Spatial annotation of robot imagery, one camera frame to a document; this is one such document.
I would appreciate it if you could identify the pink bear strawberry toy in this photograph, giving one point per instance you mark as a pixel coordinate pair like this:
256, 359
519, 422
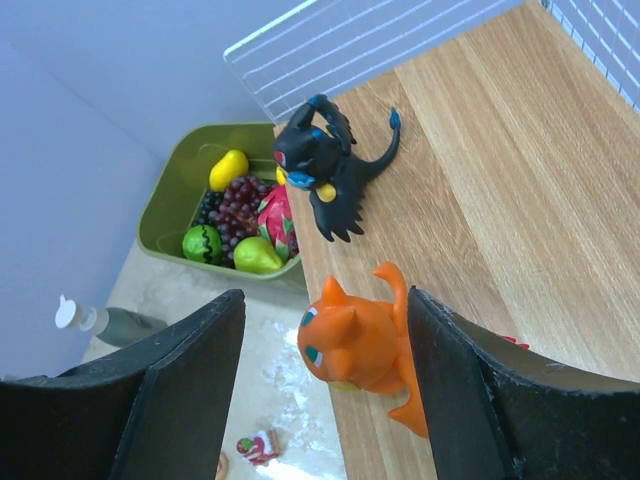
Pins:
222, 467

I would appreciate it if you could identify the white wire wooden shelf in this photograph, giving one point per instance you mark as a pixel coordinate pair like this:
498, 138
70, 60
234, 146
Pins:
514, 198

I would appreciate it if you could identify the green pear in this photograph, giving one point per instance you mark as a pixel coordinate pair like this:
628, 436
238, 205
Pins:
256, 255

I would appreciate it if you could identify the purple grape bunch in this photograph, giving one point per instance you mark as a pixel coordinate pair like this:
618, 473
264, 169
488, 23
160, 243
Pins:
237, 217

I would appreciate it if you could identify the pink dragon fruit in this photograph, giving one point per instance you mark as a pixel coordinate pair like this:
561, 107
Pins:
275, 223

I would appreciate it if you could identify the pink strawberry cake toy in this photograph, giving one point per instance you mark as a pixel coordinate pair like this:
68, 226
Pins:
259, 448

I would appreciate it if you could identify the grey bottle beige cap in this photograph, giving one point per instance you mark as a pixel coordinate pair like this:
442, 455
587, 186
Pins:
114, 326

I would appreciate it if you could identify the olive green plastic bin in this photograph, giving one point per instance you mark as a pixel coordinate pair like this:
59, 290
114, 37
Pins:
173, 205

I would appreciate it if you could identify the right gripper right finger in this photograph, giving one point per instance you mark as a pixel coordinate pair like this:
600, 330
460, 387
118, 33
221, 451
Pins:
563, 422

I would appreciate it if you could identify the orange fox toy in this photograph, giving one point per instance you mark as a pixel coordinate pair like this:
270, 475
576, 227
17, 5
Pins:
360, 345

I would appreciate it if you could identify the yellow mango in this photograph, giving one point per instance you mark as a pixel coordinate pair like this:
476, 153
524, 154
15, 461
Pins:
233, 164

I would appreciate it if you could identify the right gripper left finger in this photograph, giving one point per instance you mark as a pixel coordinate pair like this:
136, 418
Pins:
156, 409

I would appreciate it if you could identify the dark blue grape bunch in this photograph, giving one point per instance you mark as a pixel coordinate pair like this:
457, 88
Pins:
208, 208

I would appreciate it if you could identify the black cat toy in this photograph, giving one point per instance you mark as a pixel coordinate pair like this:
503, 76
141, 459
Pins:
314, 150

